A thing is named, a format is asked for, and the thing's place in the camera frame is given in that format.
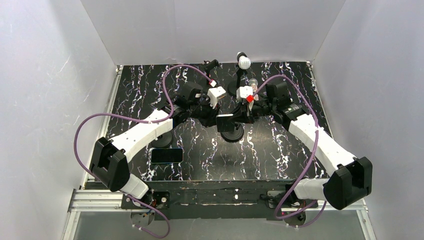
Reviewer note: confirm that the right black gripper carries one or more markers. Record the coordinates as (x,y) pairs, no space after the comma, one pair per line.
(247,110)

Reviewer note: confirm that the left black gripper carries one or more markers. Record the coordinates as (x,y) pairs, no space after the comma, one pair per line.
(209,114)

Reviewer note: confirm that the black phone silver edge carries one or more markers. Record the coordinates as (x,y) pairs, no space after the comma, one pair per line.
(225,123)

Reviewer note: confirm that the black phone stand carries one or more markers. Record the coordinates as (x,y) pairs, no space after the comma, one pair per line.
(233,136)
(163,141)

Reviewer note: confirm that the black phone stand front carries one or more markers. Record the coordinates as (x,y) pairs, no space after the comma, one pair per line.
(163,141)

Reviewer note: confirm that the black phone blue edge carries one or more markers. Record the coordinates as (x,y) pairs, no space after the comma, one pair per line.
(166,155)

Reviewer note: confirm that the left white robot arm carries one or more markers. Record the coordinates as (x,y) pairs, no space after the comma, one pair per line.
(110,159)

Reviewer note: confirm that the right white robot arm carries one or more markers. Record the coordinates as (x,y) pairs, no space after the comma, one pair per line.
(349,177)

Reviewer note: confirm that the black microphone stand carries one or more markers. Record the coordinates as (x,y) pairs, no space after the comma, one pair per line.
(235,84)

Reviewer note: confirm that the black stand back middle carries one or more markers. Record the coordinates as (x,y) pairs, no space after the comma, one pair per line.
(209,65)

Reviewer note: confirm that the glitter microphone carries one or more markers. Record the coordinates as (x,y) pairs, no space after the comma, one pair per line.
(253,83)

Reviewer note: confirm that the white microphone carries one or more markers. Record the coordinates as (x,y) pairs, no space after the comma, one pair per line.
(243,61)

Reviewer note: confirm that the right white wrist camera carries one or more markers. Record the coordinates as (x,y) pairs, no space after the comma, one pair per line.
(244,94)

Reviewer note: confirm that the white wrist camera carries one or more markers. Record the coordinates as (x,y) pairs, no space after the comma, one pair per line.
(215,94)
(244,94)

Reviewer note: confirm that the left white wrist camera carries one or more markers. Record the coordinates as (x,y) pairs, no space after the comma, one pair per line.
(215,94)

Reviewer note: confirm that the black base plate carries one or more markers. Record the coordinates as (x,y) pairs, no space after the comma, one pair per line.
(216,199)

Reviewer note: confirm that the aluminium frame rail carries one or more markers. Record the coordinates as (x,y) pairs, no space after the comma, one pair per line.
(135,188)

